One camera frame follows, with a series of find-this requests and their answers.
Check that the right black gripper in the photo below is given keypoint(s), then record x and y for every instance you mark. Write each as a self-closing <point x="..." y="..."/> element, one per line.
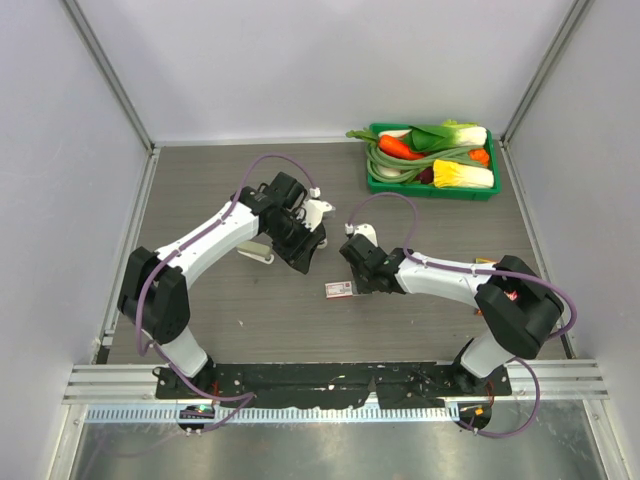
<point x="362" y="287"/>

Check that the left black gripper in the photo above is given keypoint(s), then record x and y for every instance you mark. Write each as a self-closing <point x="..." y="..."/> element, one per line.
<point x="300" y="255"/>

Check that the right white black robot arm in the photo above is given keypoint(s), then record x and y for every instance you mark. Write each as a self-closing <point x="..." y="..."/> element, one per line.
<point x="519" y="309"/>

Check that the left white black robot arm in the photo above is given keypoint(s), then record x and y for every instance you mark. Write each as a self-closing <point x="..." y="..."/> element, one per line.
<point x="154" y="294"/>

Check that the green long beans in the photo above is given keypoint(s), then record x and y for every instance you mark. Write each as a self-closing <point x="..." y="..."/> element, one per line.
<point x="390" y="170"/>

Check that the orange candy bag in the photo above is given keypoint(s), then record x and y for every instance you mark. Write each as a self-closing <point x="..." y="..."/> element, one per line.
<point x="485" y="261"/>

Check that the yellow napa cabbage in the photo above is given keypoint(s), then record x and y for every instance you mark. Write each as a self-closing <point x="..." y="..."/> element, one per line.
<point x="448" y="174"/>

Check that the white green bok choy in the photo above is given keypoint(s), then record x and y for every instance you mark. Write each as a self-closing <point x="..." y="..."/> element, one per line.
<point x="450" y="134"/>

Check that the small orange carrot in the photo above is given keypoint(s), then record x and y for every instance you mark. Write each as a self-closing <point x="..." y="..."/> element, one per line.
<point x="480" y="156"/>

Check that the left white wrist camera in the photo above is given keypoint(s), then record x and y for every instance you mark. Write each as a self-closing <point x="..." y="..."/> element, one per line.
<point x="316" y="209"/>

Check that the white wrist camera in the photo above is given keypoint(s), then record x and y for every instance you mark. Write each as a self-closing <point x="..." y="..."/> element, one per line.
<point x="316" y="209"/>
<point x="364" y="229"/>

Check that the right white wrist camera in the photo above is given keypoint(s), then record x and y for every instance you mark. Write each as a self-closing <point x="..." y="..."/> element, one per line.
<point x="364" y="229"/>

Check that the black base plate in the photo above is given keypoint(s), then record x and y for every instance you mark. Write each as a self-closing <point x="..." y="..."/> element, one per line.
<point x="338" y="386"/>

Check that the aluminium front rail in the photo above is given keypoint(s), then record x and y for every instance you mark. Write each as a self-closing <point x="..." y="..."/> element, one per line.
<point x="575" y="379"/>

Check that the white slotted cable duct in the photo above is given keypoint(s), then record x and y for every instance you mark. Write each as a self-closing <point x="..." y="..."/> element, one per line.
<point x="195" y="414"/>

